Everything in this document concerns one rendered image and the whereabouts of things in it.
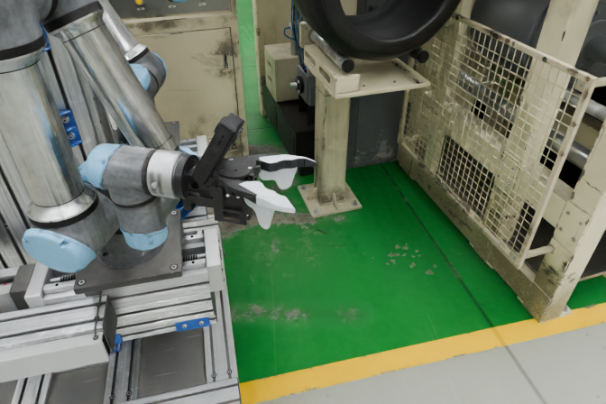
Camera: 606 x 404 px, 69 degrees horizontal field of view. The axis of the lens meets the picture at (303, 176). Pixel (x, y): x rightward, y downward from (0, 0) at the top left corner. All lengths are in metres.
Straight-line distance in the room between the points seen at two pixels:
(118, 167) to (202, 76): 1.49
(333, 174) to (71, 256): 1.53
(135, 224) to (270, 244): 1.35
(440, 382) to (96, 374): 1.11
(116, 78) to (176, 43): 1.32
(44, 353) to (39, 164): 0.45
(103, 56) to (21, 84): 0.14
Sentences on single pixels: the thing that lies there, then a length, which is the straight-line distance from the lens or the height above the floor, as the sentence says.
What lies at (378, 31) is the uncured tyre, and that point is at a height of 0.93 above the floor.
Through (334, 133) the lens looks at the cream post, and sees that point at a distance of 2.06.
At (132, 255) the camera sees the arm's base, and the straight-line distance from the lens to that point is 1.05.
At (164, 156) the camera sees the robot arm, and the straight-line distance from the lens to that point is 0.71.
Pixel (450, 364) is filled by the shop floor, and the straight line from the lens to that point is 1.78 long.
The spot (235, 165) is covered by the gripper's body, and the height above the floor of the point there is 1.07.
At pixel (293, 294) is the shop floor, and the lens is 1.88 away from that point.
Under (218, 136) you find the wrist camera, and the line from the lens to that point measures 0.64.
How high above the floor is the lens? 1.45
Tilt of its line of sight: 35 degrees down
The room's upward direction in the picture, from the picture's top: straight up
